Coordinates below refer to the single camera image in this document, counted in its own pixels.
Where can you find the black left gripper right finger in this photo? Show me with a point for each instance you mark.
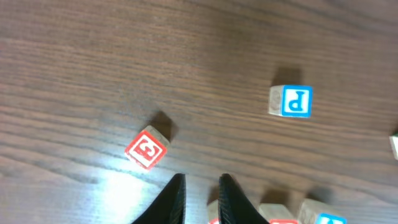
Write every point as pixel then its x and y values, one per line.
pixel 233 206

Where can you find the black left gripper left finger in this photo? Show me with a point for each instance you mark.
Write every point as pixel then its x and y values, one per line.
pixel 169 206

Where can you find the red letter A block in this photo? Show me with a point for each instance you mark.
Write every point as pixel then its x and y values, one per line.
pixel 212 210

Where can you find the red letter I block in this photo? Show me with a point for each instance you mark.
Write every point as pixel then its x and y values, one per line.
pixel 277 214

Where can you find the blue number 2 block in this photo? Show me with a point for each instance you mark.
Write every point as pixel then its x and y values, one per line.
pixel 316 212

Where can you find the red letter E block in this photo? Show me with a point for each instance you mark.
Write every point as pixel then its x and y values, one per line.
pixel 147 148

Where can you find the blue letter P block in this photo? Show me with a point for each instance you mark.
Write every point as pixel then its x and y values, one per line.
pixel 291 101

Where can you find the white block red print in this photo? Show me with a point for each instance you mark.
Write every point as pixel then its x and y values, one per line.
pixel 394 144

